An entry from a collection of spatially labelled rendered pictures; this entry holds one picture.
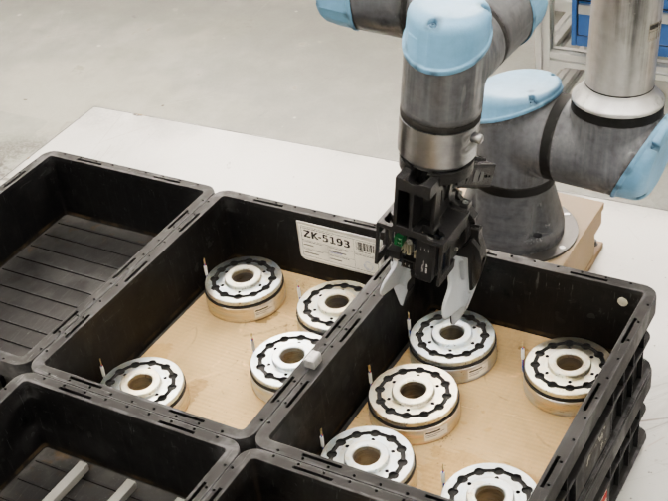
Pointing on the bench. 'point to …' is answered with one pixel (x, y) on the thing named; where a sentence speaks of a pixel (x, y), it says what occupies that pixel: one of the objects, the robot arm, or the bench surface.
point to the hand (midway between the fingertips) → (431, 300)
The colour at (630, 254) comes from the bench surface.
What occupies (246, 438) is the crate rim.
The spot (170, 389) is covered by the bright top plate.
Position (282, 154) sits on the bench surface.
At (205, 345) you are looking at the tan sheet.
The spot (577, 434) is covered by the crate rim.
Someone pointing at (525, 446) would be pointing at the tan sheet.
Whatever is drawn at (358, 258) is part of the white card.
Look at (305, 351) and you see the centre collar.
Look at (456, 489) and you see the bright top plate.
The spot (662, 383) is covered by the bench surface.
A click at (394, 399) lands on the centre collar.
